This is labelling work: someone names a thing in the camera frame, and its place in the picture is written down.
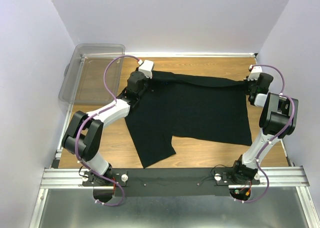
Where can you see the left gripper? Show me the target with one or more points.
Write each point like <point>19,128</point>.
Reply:
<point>150,81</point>

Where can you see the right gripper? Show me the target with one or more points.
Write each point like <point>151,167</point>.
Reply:
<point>246,83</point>

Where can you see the black t-shirt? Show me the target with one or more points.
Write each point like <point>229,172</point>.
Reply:
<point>177,105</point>

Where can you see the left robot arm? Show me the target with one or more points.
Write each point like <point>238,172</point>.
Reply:
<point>84,132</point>

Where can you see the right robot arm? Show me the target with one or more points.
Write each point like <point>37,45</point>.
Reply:
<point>278,119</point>

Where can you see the clear plastic bin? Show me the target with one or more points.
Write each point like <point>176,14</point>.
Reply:
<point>84,75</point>

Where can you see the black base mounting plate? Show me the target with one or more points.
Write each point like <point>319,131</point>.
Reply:
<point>167,182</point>

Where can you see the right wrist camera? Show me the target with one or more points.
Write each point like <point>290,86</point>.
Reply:
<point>255,71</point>

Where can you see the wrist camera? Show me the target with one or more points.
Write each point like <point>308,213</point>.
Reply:
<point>146,67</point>
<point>255,71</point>

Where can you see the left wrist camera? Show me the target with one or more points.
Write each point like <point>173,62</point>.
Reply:
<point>146,67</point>

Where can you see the aluminium front frame rail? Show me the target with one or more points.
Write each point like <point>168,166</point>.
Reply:
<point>278,197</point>

